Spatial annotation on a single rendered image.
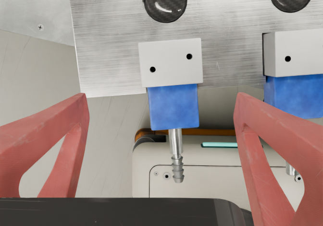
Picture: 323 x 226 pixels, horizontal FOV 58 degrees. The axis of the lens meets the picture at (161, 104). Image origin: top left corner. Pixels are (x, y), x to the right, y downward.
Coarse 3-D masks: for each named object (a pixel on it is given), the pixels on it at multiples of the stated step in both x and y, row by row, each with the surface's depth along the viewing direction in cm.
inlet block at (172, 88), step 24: (144, 48) 23; (168, 48) 23; (192, 48) 23; (144, 72) 23; (168, 72) 23; (192, 72) 23; (168, 96) 25; (192, 96) 25; (168, 120) 25; (192, 120) 25
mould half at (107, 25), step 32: (96, 0) 25; (128, 0) 25; (192, 0) 25; (224, 0) 25; (256, 0) 25; (320, 0) 25; (96, 32) 26; (128, 32) 26; (160, 32) 26; (192, 32) 26; (224, 32) 26; (256, 32) 26; (96, 64) 26; (128, 64) 26; (224, 64) 26; (256, 64) 26; (96, 96) 26
